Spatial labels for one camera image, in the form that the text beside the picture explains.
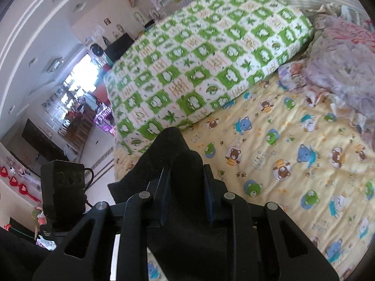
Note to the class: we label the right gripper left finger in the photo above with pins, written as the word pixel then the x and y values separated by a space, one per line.
pixel 112 237

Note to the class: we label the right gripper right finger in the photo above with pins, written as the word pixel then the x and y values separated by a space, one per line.
pixel 262 242

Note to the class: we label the black pants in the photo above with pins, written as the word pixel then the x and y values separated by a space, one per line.
pixel 198 230

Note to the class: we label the dark wooden cabinet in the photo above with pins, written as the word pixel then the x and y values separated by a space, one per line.
pixel 41 143

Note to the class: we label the green white checkered pillow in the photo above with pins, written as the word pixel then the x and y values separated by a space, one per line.
pixel 196 61

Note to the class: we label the pink floral pillow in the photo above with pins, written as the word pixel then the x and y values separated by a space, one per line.
pixel 339 65

